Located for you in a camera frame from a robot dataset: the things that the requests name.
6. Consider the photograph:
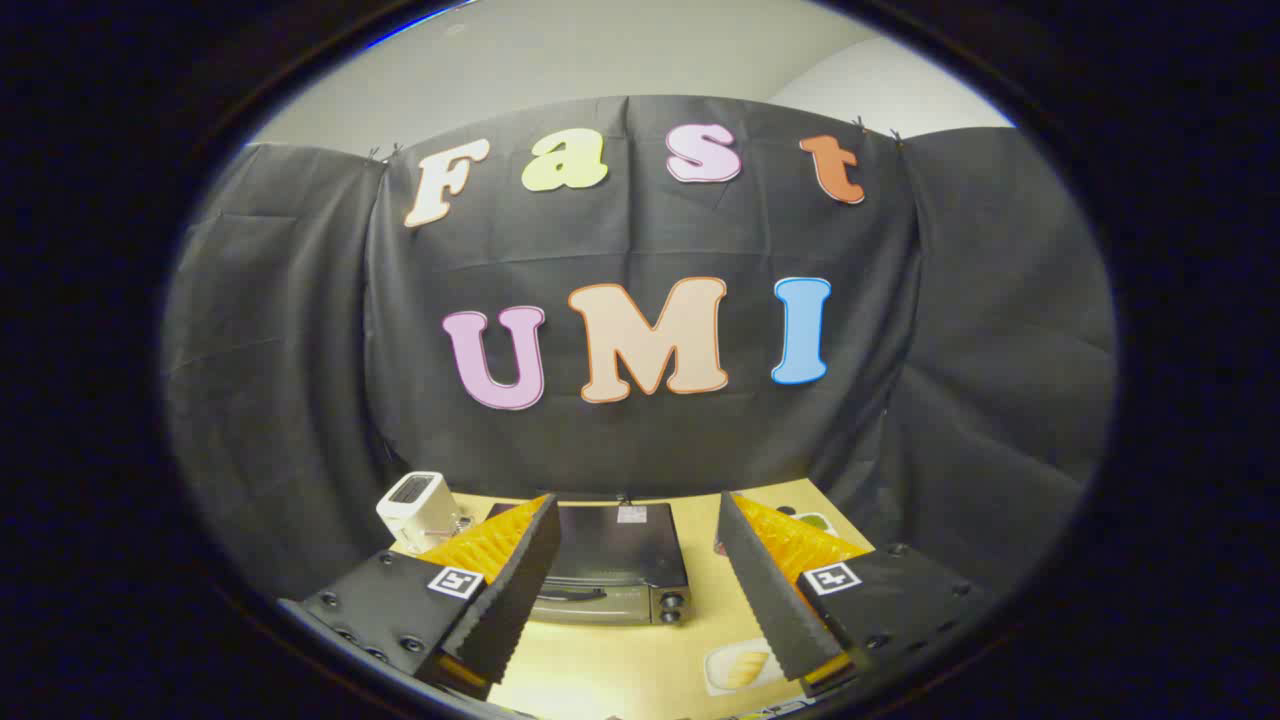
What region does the white pop-up toaster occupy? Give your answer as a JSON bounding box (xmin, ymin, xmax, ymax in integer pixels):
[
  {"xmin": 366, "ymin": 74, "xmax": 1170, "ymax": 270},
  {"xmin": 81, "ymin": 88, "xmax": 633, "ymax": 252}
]
[{"xmin": 376, "ymin": 471, "xmax": 471, "ymax": 554}]

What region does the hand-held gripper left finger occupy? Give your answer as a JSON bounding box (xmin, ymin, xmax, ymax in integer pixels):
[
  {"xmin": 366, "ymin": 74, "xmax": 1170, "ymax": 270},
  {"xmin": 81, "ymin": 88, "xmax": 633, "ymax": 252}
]
[{"xmin": 278, "ymin": 492, "xmax": 563, "ymax": 701}]

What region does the black backdrop cloth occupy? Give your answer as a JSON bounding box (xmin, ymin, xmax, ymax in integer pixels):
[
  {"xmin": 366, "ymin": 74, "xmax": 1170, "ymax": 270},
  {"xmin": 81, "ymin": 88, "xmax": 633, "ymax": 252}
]
[{"xmin": 160, "ymin": 95, "xmax": 1119, "ymax": 601}]

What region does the yellow sliced bread roll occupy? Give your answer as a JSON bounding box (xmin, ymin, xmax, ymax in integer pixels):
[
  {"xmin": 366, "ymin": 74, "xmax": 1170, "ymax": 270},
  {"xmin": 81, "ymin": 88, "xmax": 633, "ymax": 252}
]
[{"xmin": 725, "ymin": 650, "xmax": 773, "ymax": 689}]

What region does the white square plate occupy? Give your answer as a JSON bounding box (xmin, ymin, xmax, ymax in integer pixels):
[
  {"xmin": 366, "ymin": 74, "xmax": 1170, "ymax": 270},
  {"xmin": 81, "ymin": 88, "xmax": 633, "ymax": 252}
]
[{"xmin": 703, "ymin": 638, "xmax": 791, "ymax": 697}]

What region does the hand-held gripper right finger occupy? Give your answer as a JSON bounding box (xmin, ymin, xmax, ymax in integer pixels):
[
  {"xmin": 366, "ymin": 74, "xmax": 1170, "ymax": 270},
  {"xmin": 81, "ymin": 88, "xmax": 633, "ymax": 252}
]
[{"xmin": 714, "ymin": 490, "xmax": 1001, "ymax": 699}]

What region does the black toaster oven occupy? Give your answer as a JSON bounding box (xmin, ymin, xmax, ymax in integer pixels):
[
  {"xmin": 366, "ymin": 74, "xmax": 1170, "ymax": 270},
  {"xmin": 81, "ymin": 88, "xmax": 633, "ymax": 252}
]
[{"xmin": 485, "ymin": 502, "xmax": 693, "ymax": 627}]

